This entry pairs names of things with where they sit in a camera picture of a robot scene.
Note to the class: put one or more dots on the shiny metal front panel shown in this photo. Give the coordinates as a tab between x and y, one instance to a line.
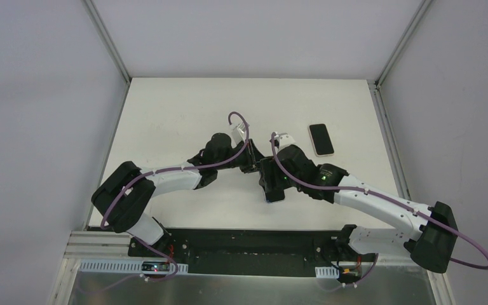
383	286

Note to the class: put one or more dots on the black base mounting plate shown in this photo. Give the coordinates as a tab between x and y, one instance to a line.
256	253

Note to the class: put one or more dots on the aluminium frame rail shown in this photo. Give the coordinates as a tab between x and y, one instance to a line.
84	243
439	283

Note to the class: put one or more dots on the black phone with pink edge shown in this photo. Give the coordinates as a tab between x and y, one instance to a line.
321	140

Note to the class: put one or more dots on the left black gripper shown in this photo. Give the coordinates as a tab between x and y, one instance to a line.
250	159

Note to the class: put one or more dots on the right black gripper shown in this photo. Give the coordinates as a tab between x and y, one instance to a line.
271	181

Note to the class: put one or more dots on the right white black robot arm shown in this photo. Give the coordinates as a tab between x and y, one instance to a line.
416	229

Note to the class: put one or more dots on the left aluminium frame rail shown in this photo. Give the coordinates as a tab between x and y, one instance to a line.
84	243

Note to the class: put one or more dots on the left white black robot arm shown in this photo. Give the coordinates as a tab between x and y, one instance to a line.
123	197

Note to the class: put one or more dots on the right white slotted cable duct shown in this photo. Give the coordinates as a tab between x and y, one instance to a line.
327	272

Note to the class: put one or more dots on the white slotted cable duct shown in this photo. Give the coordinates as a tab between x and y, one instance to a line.
123	266
327	272

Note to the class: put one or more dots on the right aluminium frame rail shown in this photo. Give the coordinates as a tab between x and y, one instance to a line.
439	283

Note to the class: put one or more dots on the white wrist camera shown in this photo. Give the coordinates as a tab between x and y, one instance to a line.
239	132
283	140

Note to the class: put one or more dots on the right circuit board orange connector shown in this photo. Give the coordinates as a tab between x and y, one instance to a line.
349	275

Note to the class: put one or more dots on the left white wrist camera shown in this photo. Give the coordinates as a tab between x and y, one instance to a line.
239	132

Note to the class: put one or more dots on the left white slotted cable duct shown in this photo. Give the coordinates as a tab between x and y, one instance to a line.
123	266

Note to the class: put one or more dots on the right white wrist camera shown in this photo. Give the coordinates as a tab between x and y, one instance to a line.
283	140

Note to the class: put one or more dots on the left green circuit board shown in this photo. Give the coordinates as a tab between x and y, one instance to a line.
155	267

